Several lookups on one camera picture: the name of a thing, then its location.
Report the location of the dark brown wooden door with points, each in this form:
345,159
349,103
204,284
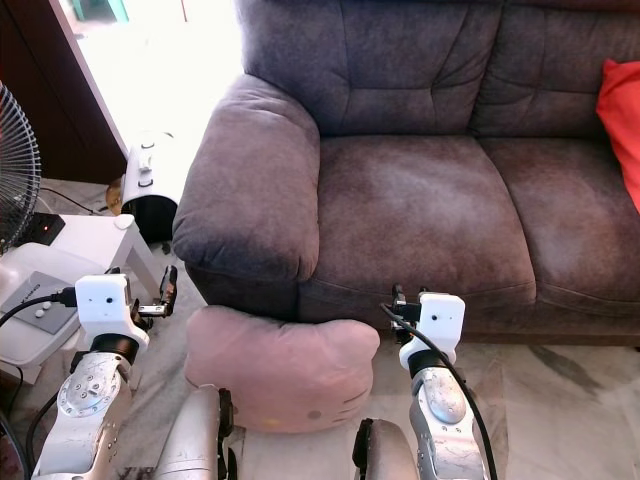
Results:
40,70

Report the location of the dark grey fabric sofa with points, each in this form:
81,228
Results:
420,200

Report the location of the red pillow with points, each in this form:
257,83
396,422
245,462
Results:
622,120

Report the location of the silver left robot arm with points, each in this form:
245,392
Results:
95,395

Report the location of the black adapter with red light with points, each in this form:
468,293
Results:
50,230

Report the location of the silver left robot leg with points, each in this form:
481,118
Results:
195,440

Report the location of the white table fan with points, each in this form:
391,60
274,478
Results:
50,300

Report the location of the white side table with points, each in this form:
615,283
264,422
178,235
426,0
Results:
95,238

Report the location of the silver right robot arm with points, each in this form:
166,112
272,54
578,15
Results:
445,405

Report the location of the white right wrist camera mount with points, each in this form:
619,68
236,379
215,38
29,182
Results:
440,320

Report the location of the green plastic stool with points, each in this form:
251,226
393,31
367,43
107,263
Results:
95,8

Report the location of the pink cat face pillow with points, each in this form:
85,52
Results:
270,365

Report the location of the white and black floor appliance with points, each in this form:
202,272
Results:
145,170

